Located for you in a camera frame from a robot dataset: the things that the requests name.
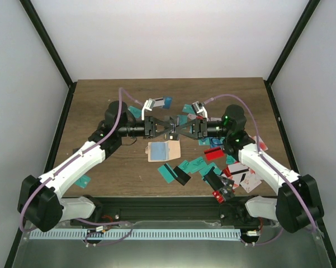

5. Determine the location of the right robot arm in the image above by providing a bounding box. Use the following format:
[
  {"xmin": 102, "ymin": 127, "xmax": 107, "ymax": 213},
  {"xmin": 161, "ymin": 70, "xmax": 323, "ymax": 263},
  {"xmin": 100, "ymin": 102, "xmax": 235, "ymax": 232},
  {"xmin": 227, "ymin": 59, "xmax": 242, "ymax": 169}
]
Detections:
[{"xmin": 174, "ymin": 104, "xmax": 324, "ymax": 233}]

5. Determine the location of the red card magnetic stripe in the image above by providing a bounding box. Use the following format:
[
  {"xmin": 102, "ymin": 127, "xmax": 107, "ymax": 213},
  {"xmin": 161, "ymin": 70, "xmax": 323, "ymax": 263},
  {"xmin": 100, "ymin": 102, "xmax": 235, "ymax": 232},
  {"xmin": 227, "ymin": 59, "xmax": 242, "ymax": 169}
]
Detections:
[{"xmin": 204, "ymin": 147, "xmax": 225, "ymax": 161}]

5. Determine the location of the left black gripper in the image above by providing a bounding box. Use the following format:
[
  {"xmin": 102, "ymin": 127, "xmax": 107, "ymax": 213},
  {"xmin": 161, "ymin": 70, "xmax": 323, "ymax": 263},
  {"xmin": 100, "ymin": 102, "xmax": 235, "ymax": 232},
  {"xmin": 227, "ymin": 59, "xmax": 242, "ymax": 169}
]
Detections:
[{"xmin": 119, "ymin": 116, "xmax": 174, "ymax": 139}]

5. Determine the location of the light blue slotted strip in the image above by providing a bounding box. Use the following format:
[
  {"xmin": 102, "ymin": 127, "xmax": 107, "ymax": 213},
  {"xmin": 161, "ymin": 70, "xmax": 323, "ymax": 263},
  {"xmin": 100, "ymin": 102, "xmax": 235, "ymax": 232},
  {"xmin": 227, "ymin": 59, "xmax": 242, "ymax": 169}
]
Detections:
[{"xmin": 29, "ymin": 228, "xmax": 241, "ymax": 241}]

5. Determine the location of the black card front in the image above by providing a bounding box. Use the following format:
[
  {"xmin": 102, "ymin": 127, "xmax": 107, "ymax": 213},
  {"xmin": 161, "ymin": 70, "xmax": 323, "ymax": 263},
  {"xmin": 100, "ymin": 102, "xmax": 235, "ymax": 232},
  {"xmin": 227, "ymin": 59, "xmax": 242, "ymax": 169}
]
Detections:
[{"xmin": 164, "ymin": 116, "xmax": 179, "ymax": 141}]

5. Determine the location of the white card magnetic stripe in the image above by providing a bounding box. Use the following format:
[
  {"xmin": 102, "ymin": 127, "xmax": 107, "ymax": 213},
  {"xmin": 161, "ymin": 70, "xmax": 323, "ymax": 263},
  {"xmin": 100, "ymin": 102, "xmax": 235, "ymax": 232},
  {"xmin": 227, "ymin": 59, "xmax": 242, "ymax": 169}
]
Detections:
[{"xmin": 153, "ymin": 98, "xmax": 165, "ymax": 108}]

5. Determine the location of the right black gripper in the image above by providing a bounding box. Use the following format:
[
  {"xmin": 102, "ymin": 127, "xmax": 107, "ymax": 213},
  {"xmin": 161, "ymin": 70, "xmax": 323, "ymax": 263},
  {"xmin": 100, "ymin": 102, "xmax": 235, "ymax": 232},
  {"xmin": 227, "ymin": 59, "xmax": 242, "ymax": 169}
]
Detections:
[{"xmin": 176, "ymin": 118, "xmax": 231, "ymax": 140}]

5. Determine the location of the purple cable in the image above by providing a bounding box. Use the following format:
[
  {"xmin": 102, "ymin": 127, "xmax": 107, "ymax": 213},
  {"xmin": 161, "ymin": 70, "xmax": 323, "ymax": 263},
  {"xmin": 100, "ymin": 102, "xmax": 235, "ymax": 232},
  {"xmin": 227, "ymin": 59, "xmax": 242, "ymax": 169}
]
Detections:
[
  {"xmin": 201, "ymin": 94, "xmax": 319, "ymax": 247},
  {"xmin": 18, "ymin": 87, "xmax": 150, "ymax": 247}
]

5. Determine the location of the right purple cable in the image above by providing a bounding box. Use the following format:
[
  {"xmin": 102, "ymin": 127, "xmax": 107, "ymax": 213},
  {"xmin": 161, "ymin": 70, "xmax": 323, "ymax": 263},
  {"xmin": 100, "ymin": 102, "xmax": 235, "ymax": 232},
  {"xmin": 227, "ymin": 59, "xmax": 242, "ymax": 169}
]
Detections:
[{"xmin": 201, "ymin": 94, "xmax": 319, "ymax": 247}]

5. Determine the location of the black striped card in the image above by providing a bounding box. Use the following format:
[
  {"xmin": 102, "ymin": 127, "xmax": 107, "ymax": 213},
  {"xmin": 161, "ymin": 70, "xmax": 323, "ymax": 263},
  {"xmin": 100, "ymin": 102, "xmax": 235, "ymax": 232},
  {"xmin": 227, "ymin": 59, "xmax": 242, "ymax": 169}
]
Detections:
[{"xmin": 173, "ymin": 166, "xmax": 191, "ymax": 186}]

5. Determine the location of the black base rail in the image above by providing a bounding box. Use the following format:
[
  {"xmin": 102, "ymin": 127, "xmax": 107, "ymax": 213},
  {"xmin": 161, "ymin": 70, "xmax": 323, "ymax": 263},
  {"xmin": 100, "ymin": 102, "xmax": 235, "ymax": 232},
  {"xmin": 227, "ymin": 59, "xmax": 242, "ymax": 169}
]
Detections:
[{"xmin": 88, "ymin": 196, "xmax": 270, "ymax": 228}]

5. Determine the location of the teal card front left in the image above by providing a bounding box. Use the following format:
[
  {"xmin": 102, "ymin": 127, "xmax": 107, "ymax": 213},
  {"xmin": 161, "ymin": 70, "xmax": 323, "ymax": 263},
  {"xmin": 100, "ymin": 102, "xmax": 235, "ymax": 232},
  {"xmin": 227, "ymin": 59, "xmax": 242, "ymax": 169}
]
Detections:
[{"xmin": 74, "ymin": 175, "xmax": 91, "ymax": 189}]

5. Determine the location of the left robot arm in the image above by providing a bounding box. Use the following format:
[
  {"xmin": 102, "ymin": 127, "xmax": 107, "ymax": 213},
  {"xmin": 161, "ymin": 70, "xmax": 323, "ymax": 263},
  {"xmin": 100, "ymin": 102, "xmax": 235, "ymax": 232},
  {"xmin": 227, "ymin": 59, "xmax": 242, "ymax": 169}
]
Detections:
[{"xmin": 18, "ymin": 101, "xmax": 175, "ymax": 232}]

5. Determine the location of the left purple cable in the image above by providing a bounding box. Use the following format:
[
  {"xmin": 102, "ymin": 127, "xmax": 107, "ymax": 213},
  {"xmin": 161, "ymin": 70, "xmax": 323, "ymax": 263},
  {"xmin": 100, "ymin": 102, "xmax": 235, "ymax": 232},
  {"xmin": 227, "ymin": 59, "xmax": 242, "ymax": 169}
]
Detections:
[{"xmin": 18, "ymin": 87, "xmax": 150, "ymax": 247}]

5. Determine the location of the teal VIP card top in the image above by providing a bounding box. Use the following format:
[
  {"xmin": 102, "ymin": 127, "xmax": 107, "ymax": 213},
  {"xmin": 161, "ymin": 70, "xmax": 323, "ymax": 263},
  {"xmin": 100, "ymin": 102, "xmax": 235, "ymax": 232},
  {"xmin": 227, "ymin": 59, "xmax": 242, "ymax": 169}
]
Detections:
[{"xmin": 182, "ymin": 104, "xmax": 196, "ymax": 114}]

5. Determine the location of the blue card top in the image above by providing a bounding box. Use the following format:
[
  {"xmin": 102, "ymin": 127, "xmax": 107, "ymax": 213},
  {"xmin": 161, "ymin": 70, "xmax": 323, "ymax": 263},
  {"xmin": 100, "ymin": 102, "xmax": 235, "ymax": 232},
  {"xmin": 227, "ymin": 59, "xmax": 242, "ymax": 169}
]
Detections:
[{"xmin": 162, "ymin": 97, "xmax": 173, "ymax": 109}]

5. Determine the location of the teal VIP card centre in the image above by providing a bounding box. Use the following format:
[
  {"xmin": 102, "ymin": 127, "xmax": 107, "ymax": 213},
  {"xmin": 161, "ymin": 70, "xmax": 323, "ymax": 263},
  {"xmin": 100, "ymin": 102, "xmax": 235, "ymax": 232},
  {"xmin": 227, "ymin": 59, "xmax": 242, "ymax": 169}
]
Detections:
[{"xmin": 188, "ymin": 156, "xmax": 207, "ymax": 174}]

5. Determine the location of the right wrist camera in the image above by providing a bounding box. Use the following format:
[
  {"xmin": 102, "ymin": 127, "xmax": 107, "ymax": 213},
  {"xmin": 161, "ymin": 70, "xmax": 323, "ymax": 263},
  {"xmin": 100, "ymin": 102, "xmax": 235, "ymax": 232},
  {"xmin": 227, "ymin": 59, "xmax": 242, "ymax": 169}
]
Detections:
[{"xmin": 191, "ymin": 101, "xmax": 208, "ymax": 118}]

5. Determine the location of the black card right pile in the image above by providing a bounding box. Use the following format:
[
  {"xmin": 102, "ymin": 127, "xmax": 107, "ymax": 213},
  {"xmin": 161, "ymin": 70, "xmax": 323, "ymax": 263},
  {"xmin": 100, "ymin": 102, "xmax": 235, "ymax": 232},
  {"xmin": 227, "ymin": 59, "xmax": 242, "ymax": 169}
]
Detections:
[{"xmin": 204, "ymin": 171, "xmax": 234, "ymax": 194}]

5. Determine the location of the beige leather card holder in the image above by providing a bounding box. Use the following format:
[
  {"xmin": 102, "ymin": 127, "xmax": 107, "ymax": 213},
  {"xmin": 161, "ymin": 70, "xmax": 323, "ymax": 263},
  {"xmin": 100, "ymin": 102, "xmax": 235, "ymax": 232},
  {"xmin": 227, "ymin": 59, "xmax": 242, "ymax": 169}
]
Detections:
[{"xmin": 146, "ymin": 140, "xmax": 181, "ymax": 162}]

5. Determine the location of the teal vip card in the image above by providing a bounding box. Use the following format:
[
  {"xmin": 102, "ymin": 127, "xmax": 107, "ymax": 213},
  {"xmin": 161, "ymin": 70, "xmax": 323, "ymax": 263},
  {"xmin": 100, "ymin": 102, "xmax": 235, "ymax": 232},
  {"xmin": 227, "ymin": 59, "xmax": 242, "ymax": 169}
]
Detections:
[
  {"xmin": 182, "ymin": 104, "xmax": 196, "ymax": 114},
  {"xmin": 188, "ymin": 156, "xmax": 207, "ymax": 174}
]

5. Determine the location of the white red patterned card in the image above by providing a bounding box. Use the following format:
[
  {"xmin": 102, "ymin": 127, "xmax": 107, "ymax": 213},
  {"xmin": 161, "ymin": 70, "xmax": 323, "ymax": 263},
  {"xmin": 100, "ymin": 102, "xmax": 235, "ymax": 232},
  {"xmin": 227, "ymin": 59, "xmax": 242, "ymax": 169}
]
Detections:
[{"xmin": 240, "ymin": 173, "xmax": 262, "ymax": 193}]

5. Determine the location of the teal card far left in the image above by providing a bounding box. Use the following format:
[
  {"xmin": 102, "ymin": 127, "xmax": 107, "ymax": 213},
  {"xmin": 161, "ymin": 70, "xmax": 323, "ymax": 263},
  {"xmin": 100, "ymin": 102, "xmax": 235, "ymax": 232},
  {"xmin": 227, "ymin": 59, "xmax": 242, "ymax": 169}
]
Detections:
[{"xmin": 128, "ymin": 106, "xmax": 142, "ymax": 119}]

